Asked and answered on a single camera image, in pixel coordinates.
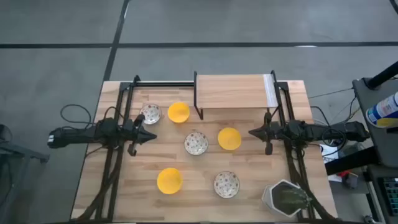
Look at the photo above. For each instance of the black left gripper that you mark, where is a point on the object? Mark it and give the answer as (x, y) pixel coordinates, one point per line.
(135, 133)

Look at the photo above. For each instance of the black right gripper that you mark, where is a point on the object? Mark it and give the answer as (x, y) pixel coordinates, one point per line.
(270, 132)

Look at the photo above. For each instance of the white dotted mini bowl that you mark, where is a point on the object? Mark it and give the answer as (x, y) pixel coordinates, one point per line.
(226, 184)
(196, 143)
(152, 113)

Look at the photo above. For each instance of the yellow mini bowl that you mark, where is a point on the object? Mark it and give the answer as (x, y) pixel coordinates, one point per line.
(178, 112)
(229, 138)
(169, 180)

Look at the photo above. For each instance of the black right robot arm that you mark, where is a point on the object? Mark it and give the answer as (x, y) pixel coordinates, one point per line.
(311, 130)

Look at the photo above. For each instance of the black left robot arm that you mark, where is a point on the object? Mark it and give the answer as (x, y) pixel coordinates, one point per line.
(77, 134)

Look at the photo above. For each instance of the white tape strip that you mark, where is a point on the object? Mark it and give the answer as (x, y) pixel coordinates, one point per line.
(270, 90)

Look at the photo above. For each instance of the wooden shelf with black legs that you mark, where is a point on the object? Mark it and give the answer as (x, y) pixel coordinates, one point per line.
(230, 91)

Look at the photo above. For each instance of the white hexagonal plant pot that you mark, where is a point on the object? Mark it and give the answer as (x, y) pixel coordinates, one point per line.
(266, 196)

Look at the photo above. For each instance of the white paper sheet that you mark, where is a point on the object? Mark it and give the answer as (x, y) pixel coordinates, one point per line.
(331, 154)

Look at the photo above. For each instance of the green cactus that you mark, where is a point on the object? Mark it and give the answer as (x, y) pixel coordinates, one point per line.
(293, 199)

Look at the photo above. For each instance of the small red item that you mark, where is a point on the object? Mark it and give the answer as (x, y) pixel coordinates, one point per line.
(343, 173)

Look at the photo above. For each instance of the black cart beam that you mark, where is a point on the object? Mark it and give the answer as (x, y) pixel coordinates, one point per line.
(351, 161)

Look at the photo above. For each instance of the small grey item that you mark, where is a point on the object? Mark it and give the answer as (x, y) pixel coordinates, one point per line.
(351, 182)

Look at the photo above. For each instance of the grey metal stand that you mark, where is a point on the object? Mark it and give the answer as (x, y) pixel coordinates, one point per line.
(31, 154)

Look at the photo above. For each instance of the white blue yellow canister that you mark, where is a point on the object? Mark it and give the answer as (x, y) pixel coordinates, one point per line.
(384, 110)

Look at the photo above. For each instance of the grey cart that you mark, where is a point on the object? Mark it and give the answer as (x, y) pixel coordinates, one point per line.
(385, 146)

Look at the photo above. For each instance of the black pole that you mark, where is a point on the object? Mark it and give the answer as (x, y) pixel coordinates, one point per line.
(382, 76)

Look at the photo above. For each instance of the small metal item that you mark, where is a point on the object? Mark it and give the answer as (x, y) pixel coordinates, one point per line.
(369, 219)

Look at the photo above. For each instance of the grey box with teal keys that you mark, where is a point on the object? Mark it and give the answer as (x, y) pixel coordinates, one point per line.
(391, 193)

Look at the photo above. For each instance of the black corner object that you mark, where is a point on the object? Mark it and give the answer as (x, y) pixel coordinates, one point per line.
(395, 4)

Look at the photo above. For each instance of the black metal table frame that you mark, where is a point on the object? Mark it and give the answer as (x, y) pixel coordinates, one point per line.
(161, 84)

